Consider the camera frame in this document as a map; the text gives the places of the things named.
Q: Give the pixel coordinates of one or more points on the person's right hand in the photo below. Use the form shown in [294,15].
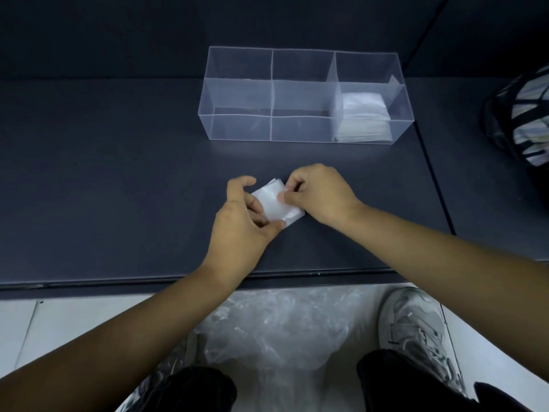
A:
[321,197]

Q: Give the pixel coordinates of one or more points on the person's left hand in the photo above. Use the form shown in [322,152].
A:
[236,240]

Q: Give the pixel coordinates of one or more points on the clear plastic bag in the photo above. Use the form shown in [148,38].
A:
[270,201]

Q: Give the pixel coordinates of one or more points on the stack of plastic bags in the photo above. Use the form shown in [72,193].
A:
[364,120]

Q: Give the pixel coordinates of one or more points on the pile of plastic bags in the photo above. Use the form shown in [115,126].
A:
[283,330]

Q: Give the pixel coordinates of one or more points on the clear three-compartment plastic box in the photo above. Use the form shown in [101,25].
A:
[236,102]

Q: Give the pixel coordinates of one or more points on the person's right forearm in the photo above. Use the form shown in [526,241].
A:
[454,270]

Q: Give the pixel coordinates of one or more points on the person's left forearm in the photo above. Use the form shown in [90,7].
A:
[98,356]

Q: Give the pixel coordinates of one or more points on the person's left grey shoe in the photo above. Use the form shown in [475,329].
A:
[171,364]

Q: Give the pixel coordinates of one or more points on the person's grey shoe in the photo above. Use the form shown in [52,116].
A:
[171,364]
[420,330]

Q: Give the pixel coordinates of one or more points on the person's right grey shoe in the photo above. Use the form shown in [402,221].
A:
[420,330]

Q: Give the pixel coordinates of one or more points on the black trousers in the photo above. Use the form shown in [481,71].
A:
[407,386]

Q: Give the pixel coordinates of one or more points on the black white striped tote bag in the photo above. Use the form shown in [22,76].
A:
[519,120]

